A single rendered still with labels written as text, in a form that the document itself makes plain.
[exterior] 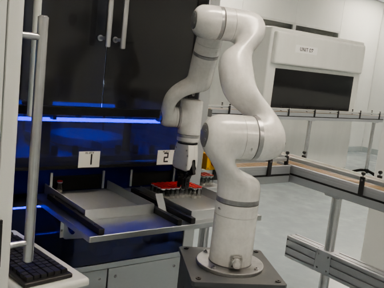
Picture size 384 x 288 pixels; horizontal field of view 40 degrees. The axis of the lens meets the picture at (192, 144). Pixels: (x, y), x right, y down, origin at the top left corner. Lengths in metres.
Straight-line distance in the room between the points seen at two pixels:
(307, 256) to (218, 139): 1.59
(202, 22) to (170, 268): 1.15
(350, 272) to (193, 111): 1.22
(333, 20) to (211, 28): 8.54
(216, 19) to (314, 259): 1.60
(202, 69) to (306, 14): 7.75
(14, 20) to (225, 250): 0.79
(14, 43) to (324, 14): 8.85
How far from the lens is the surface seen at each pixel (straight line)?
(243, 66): 1.51
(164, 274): 2.32
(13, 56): 1.25
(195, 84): 1.85
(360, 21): 10.72
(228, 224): 1.44
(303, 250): 2.87
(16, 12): 1.25
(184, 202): 2.03
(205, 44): 1.79
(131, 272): 2.22
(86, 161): 1.97
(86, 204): 1.89
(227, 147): 1.37
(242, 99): 1.48
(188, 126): 1.92
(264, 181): 2.70
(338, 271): 2.75
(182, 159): 1.95
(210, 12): 1.59
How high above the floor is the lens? 1.41
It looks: 9 degrees down
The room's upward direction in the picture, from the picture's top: 6 degrees clockwise
